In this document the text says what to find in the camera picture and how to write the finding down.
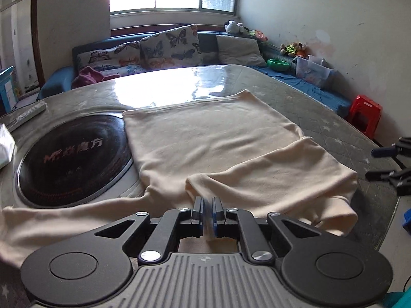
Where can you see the butterfly print cushion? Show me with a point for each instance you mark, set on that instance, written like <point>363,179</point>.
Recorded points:
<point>106,57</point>
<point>167,48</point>

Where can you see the red plastic stool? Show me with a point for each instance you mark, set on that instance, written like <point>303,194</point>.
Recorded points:
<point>364,106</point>

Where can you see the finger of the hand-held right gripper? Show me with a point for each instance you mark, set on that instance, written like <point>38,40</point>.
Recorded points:
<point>385,151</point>
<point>382,175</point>

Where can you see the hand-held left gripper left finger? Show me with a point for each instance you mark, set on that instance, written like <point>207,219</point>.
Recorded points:
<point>201,221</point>

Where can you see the clear plastic storage box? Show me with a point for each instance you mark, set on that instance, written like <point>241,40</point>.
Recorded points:
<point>313,72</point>

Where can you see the blue cabinet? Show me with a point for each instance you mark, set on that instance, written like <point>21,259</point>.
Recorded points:
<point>6,89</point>

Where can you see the pink green toy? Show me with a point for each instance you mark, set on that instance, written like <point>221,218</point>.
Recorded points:
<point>257,35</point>

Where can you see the blue sofa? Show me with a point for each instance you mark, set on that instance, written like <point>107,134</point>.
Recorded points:
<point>57,80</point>

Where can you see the grey pillow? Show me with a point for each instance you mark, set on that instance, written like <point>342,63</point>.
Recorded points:
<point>239,49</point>

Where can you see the round black induction cooktop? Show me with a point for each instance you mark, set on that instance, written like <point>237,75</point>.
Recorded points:
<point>74,163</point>

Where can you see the grey remote control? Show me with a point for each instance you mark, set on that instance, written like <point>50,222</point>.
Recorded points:
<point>29,112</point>

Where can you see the pink white tissue pack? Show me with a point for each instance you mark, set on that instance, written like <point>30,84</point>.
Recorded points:
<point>4,147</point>

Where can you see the green orange plush toys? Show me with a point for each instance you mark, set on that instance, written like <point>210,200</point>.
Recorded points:
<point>292,49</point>

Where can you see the dark wooden door frame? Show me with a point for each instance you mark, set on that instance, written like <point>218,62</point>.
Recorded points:
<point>38,38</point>

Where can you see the green plastic bowl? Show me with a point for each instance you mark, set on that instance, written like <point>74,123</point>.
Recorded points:
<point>277,64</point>

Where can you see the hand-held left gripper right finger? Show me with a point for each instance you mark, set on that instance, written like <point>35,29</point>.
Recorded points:
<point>214,221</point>

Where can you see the pink cloth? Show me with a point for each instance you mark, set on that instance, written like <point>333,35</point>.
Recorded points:
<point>86,77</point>

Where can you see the panda plush toy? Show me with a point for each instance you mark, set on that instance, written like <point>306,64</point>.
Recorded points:
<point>232,27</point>

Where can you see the cream sweatshirt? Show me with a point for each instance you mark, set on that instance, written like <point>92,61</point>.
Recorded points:
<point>208,134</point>

